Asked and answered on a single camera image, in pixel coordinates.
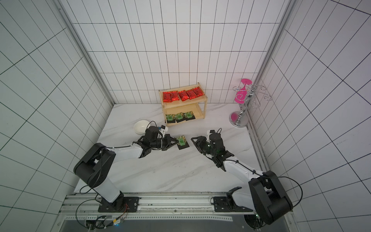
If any chrome cup holder stand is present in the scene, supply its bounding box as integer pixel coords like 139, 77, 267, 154
229, 85, 272, 128

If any pink wine glass decoration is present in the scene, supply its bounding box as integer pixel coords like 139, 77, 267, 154
233, 78, 253, 104

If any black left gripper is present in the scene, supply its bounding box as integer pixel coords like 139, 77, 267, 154
151, 134, 179, 151

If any light wooden two-tier shelf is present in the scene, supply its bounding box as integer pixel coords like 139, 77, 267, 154
158, 82, 208, 127

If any red tea bag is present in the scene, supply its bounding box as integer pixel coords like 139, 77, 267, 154
186, 89, 198, 100
170, 91, 180, 102
162, 92, 172, 102
193, 87, 204, 97
178, 90, 189, 102

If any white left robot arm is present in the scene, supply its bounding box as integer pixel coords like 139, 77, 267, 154
73, 126, 178, 213

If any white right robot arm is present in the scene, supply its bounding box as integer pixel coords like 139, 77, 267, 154
191, 130, 294, 227

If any green tea bag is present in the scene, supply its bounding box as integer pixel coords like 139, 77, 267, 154
166, 114, 176, 123
184, 111, 195, 120
175, 112, 186, 123
176, 135, 189, 150

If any metal base rail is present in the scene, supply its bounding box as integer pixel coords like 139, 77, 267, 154
52, 192, 299, 232

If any white ceramic bowl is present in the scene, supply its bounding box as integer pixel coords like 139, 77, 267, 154
133, 120, 150, 135

